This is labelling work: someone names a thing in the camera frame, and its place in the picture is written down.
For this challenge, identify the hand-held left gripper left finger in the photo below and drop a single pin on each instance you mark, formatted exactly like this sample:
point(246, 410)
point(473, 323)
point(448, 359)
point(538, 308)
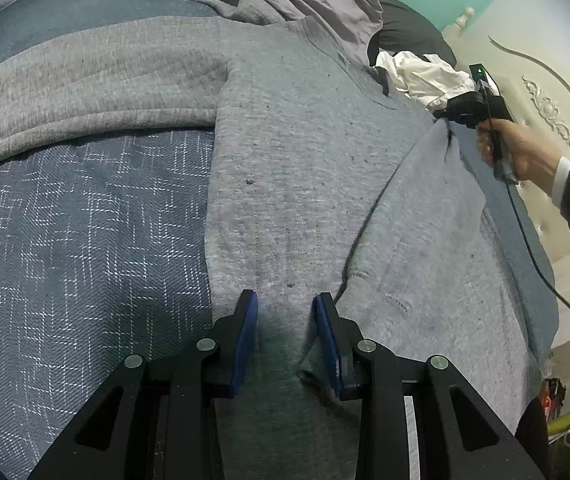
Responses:
point(245, 340)

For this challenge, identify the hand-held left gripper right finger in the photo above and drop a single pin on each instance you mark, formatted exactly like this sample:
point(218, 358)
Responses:
point(327, 340)

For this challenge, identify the blue patterned bed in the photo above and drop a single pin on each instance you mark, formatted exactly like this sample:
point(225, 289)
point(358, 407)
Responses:
point(65, 235)

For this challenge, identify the white shirt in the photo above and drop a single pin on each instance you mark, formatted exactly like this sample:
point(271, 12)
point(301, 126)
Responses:
point(430, 85)

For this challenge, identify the person's right hand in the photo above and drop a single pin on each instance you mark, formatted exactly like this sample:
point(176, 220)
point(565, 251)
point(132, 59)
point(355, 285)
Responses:
point(530, 155)

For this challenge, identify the cream tufted headboard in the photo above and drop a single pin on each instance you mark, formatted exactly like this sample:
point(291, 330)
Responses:
point(540, 85)

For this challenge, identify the person's dark clothing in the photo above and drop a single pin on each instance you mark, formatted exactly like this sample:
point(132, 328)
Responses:
point(530, 430)

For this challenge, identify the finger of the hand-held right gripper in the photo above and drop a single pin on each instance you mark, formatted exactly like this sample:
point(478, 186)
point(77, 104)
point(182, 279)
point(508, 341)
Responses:
point(444, 113)

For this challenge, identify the dark grey long pillow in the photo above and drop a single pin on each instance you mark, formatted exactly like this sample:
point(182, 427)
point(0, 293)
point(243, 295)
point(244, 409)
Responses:
point(410, 30)

